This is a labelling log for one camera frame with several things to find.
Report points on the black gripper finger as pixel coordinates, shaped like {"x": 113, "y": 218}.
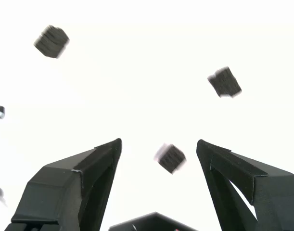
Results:
{"x": 53, "y": 192}
{"x": 276, "y": 192}

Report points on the black foam cube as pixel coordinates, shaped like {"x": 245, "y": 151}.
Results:
{"x": 51, "y": 42}
{"x": 225, "y": 81}
{"x": 170, "y": 158}

